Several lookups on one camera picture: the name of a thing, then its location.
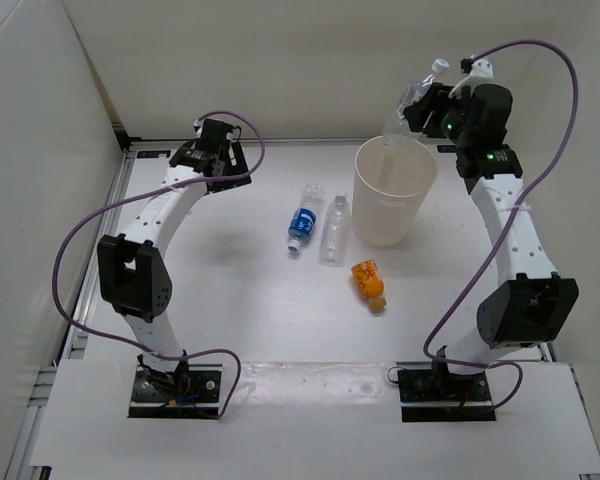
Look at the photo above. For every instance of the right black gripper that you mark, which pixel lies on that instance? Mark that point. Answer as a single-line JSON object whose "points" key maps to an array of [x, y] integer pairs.
{"points": [[419, 114]]}

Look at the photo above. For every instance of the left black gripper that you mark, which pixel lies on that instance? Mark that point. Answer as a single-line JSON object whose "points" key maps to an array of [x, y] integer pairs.
{"points": [[240, 168]]}

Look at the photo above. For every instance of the white label lemon bottle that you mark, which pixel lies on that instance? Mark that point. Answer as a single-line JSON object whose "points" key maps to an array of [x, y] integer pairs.
{"points": [[396, 127]]}

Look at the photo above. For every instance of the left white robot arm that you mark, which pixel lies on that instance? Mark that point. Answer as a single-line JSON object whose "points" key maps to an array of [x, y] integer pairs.
{"points": [[132, 272]]}

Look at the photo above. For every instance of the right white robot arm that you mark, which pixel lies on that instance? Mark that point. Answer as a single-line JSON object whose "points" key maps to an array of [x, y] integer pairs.
{"points": [[532, 300]]}

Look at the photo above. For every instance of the cream plastic bin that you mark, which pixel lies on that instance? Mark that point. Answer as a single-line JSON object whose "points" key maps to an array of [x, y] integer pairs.
{"points": [[392, 179]]}

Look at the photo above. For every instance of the right blue corner sticker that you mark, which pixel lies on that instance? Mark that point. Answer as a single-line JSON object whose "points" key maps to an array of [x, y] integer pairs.
{"points": [[446, 149]]}

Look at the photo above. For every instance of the blue corner sticker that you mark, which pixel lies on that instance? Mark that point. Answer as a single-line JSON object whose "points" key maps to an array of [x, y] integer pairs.
{"points": [[153, 154], [446, 149]]}

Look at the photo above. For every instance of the left blue corner sticker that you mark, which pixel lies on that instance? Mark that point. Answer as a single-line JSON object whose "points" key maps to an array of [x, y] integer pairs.
{"points": [[153, 154]]}

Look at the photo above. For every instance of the blue label plastic bottle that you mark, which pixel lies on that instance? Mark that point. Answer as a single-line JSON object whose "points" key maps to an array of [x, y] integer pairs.
{"points": [[304, 219]]}

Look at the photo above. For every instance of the clear plastic bottle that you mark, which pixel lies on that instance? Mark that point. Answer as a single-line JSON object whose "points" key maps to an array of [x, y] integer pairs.
{"points": [[335, 230]]}

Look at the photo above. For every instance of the orange juice bottle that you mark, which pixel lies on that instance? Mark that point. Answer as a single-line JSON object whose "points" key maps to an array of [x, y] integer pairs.
{"points": [[370, 284]]}

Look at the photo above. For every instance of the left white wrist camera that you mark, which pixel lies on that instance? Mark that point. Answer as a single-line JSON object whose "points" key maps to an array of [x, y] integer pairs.
{"points": [[198, 127]]}

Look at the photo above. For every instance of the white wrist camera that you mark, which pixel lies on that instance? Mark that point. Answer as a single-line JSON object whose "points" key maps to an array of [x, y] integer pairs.
{"points": [[477, 72], [198, 127]]}

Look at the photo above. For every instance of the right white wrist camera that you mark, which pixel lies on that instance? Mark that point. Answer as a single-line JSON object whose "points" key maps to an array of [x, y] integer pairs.
{"points": [[477, 72]]}

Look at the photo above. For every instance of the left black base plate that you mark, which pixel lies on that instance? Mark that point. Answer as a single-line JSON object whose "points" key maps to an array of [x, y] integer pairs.
{"points": [[197, 397]]}

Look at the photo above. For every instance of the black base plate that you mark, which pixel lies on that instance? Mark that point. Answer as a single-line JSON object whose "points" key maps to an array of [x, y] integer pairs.
{"points": [[197, 397], [431, 394]]}

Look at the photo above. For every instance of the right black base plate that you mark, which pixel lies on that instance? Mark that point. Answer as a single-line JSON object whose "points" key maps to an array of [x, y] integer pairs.
{"points": [[431, 394]]}

